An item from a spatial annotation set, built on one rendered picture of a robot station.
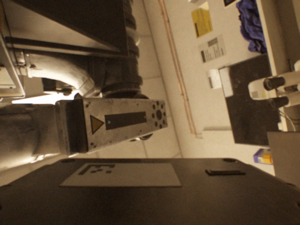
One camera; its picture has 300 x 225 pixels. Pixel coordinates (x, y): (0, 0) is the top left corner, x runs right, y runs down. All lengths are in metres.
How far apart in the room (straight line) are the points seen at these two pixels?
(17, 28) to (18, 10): 0.04
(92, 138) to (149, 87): 2.06
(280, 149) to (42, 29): 1.15
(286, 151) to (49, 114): 1.11
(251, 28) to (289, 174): 0.95
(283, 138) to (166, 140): 1.58
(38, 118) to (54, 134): 0.03
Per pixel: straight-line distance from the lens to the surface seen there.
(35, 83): 1.86
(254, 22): 1.42
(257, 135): 1.58
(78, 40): 0.32
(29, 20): 0.28
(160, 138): 2.30
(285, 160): 1.18
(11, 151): 0.28
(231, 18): 1.87
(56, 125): 0.26
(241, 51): 1.79
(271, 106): 0.73
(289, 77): 0.73
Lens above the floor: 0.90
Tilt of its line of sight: 55 degrees up
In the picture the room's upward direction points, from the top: 99 degrees counter-clockwise
